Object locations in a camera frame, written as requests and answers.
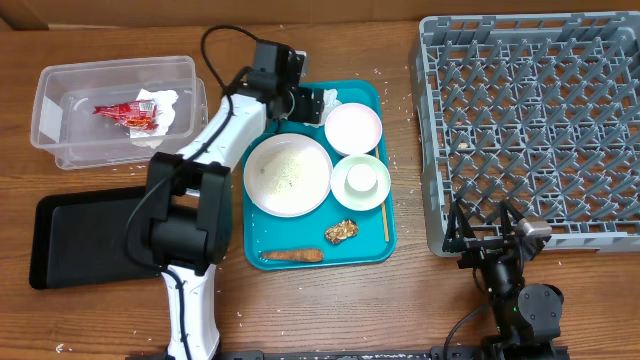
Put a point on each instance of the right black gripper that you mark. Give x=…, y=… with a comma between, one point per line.
x=480, y=250

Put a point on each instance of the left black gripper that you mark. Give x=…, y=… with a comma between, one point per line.
x=307, y=110

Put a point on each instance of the white tissue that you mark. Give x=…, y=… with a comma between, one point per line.
x=165, y=115
x=330, y=102

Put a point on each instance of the large white plate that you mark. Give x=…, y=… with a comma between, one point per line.
x=288, y=175

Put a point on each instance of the red snack wrapper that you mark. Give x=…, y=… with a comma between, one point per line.
x=138, y=114

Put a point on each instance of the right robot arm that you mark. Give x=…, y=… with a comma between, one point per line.
x=527, y=316

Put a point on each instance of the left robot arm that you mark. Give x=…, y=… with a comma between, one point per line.
x=185, y=217

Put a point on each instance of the grey dishwasher rack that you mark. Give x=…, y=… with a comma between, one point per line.
x=538, y=109

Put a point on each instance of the white bowl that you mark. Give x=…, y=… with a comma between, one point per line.
x=353, y=128

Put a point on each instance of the wooden chopstick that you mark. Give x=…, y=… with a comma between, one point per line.
x=383, y=207

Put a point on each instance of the small white cup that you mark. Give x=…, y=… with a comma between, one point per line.
x=361, y=178

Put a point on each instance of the golden brown food scrap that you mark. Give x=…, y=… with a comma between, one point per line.
x=342, y=231

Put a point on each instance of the teal serving tray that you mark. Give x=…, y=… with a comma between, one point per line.
x=265, y=233

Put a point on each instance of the brown carrot stick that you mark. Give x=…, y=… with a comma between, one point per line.
x=307, y=255

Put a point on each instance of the black plastic tray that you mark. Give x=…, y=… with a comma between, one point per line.
x=78, y=239

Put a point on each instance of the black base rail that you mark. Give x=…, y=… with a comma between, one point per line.
x=435, y=353

